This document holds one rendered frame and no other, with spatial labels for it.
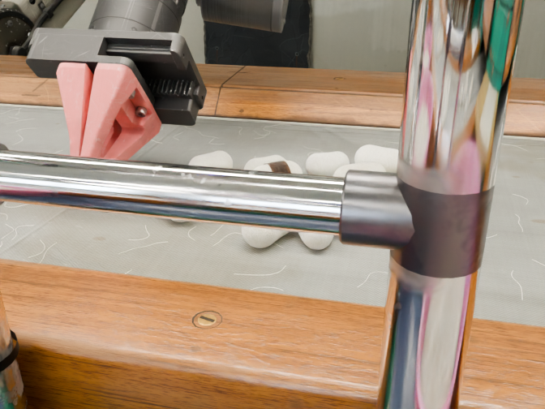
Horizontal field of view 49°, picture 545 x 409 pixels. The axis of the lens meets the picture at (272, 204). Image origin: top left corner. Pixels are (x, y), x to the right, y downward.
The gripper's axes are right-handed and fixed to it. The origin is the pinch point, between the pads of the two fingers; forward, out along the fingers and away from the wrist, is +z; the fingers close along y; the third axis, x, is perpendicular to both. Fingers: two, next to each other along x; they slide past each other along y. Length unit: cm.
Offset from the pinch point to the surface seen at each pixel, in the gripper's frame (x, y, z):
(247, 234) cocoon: -0.7, 10.9, 2.4
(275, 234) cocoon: -0.3, 12.3, 2.0
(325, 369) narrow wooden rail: -9.1, 16.8, 10.1
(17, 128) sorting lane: 11.3, -15.1, -9.7
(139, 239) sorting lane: 0.2, 4.3, 3.0
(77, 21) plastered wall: 157, -124, -144
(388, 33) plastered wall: 159, 9, -145
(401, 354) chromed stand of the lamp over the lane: -14.3, 19.2, 10.1
